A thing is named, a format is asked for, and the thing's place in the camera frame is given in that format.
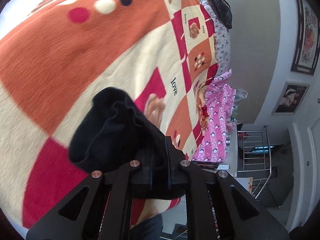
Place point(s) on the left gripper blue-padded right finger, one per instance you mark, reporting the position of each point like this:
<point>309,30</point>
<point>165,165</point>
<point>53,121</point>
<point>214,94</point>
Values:
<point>218,207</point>

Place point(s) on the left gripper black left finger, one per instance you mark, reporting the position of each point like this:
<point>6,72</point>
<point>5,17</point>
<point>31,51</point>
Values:
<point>99,207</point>

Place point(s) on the black pants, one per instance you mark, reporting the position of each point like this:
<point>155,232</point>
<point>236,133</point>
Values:
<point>115,132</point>

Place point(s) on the metal stair railing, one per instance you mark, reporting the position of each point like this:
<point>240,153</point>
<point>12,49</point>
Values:
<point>255,162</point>

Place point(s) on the pink penguin quilt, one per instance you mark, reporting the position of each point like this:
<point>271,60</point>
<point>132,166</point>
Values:
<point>216,106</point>

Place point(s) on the framed wedding photo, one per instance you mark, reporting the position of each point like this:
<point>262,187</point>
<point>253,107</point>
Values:
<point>290,98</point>

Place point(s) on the red orange love blanket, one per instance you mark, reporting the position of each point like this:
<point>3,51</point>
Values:
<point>161,52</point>

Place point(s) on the framed flower painting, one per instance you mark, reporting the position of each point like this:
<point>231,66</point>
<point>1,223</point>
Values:
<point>307,45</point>

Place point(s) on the white floral bedsheet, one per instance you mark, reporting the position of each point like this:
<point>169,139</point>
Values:
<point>222,38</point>

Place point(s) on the black jacket on bed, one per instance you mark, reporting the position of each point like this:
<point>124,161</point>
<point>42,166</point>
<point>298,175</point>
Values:
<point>217,0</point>

